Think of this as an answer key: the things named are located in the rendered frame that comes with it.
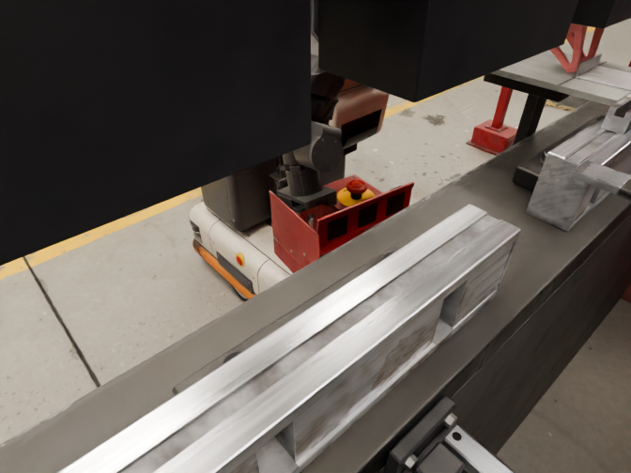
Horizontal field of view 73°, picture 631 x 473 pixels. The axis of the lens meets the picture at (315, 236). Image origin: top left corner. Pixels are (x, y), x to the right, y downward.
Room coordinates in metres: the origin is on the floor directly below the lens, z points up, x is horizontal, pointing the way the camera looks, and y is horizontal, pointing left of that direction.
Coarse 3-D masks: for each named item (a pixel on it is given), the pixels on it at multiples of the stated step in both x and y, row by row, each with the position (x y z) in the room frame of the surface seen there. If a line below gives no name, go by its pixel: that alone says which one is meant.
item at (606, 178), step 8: (576, 168) 0.39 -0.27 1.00; (584, 168) 0.39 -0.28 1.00; (592, 168) 0.39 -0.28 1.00; (600, 168) 0.39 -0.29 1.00; (608, 168) 0.39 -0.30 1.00; (576, 176) 0.38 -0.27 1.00; (584, 176) 0.38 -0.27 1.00; (592, 176) 0.37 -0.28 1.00; (600, 176) 0.37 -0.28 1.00; (608, 176) 0.37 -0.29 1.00; (616, 176) 0.37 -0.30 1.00; (624, 176) 0.37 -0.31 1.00; (592, 184) 0.37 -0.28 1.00; (600, 184) 0.36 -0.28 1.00; (608, 184) 0.36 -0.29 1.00; (616, 184) 0.36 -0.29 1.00; (624, 184) 0.36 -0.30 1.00; (616, 192) 0.35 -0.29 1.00; (624, 192) 0.35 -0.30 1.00
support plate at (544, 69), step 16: (528, 64) 0.75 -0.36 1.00; (544, 64) 0.75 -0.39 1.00; (560, 64) 0.75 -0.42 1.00; (608, 64) 0.75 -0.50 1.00; (528, 80) 0.69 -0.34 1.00; (544, 80) 0.67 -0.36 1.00; (560, 80) 0.67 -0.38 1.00; (576, 80) 0.67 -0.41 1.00; (576, 96) 0.63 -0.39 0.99; (592, 96) 0.61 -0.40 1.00; (608, 96) 0.61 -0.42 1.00; (624, 96) 0.61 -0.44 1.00
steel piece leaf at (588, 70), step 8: (600, 56) 0.74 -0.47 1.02; (584, 64) 0.69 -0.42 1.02; (592, 64) 0.72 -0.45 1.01; (584, 72) 0.70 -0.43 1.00; (592, 72) 0.70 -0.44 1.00; (600, 72) 0.70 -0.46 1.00; (608, 72) 0.70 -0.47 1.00; (616, 72) 0.70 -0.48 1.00; (624, 72) 0.70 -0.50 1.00; (584, 80) 0.67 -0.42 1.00; (592, 80) 0.67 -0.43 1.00; (600, 80) 0.67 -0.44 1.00; (608, 80) 0.67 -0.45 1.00; (616, 80) 0.67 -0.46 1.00; (624, 80) 0.67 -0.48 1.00; (624, 88) 0.63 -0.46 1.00
